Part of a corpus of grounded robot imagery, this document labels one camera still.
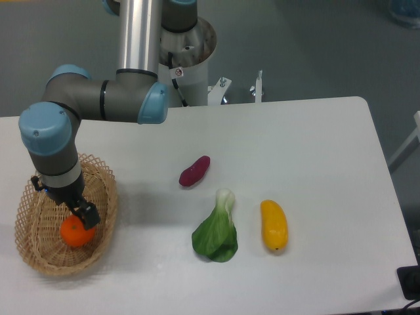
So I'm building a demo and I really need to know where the purple sweet potato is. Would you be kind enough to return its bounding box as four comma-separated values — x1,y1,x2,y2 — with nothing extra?
178,156,211,187

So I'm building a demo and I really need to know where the black device at edge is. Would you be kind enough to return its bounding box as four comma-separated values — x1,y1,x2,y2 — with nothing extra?
396,265,419,301

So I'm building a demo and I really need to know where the green bok choy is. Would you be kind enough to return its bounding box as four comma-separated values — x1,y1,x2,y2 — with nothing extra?
192,188,238,263

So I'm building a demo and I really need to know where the orange fruit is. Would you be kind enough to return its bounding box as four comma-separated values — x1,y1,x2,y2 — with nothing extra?
60,215,96,247

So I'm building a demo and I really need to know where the white metal bracket left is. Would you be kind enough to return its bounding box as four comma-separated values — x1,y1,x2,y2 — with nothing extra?
207,77,232,106

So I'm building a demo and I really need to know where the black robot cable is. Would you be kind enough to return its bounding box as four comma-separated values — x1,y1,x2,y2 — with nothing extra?
167,51,190,108

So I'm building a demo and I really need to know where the white metal bracket right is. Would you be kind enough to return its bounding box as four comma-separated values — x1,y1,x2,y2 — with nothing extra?
250,70,264,103

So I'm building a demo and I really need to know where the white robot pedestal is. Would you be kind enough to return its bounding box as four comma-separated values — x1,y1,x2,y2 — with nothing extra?
158,17,217,108

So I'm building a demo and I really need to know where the woven wicker basket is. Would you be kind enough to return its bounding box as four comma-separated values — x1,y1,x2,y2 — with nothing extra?
14,154,118,276

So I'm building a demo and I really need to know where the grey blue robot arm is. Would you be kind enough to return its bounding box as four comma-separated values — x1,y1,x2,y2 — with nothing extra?
18,1,198,230

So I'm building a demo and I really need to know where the white frame at right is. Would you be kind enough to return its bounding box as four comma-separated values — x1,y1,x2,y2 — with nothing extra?
387,111,419,174

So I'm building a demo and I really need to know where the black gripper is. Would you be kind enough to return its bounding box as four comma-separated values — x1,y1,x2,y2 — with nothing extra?
31,172,100,230

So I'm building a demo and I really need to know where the white metal bracket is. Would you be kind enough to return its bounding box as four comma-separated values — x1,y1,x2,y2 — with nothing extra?
207,77,232,106
250,70,264,103

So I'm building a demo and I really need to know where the blue object top right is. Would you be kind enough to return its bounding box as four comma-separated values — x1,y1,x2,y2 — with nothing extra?
388,0,419,29

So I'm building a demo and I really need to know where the yellow mango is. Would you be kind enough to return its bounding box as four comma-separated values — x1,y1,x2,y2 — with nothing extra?
260,199,289,251

